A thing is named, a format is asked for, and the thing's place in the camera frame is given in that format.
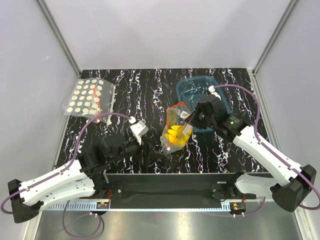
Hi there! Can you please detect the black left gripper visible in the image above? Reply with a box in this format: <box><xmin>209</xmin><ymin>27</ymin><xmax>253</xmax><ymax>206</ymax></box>
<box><xmin>108</xmin><ymin>135</ymin><xmax>164</xmax><ymax>167</ymax></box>

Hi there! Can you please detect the yellow toy banana bunch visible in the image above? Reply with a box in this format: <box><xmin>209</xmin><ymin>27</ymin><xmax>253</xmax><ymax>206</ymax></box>
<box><xmin>162</xmin><ymin>125</ymin><xmax>193</xmax><ymax>147</ymax></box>

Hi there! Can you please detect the clear zip bag orange zipper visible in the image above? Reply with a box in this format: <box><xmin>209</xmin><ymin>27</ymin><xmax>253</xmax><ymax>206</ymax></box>
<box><xmin>161</xmin><ymin>102</ymin><xmax>193</xmax><ymax>155</ymax></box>

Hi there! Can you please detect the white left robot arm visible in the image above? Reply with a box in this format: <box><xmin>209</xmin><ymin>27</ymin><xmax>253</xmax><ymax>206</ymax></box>
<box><xmin>8</xmin><ymin>139</ymin><xmax>163</xmax><ymax>224</ymax></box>

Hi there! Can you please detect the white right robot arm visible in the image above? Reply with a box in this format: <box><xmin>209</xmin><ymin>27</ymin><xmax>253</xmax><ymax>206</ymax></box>
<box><xmin>185</xmin><ymin>95</ymin><xmax>317</xmax><ymax>212</ymax></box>

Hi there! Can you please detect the clear bag with round stickers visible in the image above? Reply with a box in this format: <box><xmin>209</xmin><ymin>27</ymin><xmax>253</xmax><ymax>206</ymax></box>
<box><xmin>64</xmin><ymin>78</ymin><xmax>116</xmax><ymax>119</ymax></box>

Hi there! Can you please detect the teal transparent plastic container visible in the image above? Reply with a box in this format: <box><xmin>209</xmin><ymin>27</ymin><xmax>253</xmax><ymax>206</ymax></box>
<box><xmin>176</xmin><ymin>76</ymin><xmax>232</xmax><ymax>137</ymax></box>

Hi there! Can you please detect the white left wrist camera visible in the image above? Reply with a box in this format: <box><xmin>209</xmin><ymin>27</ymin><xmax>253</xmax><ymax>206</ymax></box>
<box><xmin>129</xmin><ymin>116</ymin><xmax>149</xmax><ymax>146</ymax></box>

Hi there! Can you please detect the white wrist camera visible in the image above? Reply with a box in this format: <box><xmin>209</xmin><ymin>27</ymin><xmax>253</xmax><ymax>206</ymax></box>
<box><xmin>208</xmin><ymin>85</ymin><xmax>222</xmax><ymax>101</ymax></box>
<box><xmin>129</xmin><ymin>116</ymin><xmax>149</xmax><ymax>146</ymax></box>

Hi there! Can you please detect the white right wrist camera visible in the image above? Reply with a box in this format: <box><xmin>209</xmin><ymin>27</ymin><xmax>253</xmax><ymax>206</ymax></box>
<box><xmin>208</xmin><ymin>85</ymin><xmax>222</xmax><ymax>101</ymax></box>

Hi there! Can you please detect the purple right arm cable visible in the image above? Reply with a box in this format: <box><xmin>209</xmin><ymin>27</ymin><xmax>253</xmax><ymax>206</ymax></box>
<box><xmin>208</xmin><ymin>83</ymin><xmax>320</xmax><ymax>217</ymax></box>

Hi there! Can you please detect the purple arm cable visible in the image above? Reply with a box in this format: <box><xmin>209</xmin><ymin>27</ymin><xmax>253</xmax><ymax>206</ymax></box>
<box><xmin>0</xmin><ymin>112</ymin><xmax>136</xmax><ymax>237</ymax></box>
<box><xmin>208</xmin><ymin>83</ymin><xmax>320</xmax><ymax>217</ymax></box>

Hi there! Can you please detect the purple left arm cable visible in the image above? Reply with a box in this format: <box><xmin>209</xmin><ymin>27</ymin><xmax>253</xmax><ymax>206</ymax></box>
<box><xmin>0</xmin><ymin>112</ymin><xmax>136</xmax><ymax>237</ymax></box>

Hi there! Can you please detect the aluminium frame rail front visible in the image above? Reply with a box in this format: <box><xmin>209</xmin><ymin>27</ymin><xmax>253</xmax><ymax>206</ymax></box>
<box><xmin>32</xmin><ymin>181</ymin><xmax>306</xmax><ymax>212</ymax></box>

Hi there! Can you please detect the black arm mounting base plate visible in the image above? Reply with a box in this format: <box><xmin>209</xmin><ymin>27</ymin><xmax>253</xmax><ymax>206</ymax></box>
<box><xmin>51</xmin><ymin>173</ymin><xmax>277</xmax><ymax>212</ymax></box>

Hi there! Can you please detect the right aluminium frame post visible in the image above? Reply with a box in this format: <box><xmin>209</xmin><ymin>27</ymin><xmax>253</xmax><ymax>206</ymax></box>
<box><xmin>252</xmin><ymin>0</ymin><xmax>300</xmax><ymax>76</ymax></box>

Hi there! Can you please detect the aluminium frame post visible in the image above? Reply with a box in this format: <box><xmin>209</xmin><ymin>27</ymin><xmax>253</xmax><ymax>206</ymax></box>
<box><xmin>35</xmin><ymin>0</ymin><xmax>82</xmax><ymax>77</ymax></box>
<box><xmin>252</xmin><ymin>0</ymin><xmax>300</xmax><ymax>76</ymax></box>

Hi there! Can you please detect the left aluminium frame post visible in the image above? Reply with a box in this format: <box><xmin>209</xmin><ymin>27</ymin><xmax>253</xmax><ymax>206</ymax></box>
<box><xmin>35</xmin><ymin>0</ymin><xmax>82</xmax><ymax>77</ymax></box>

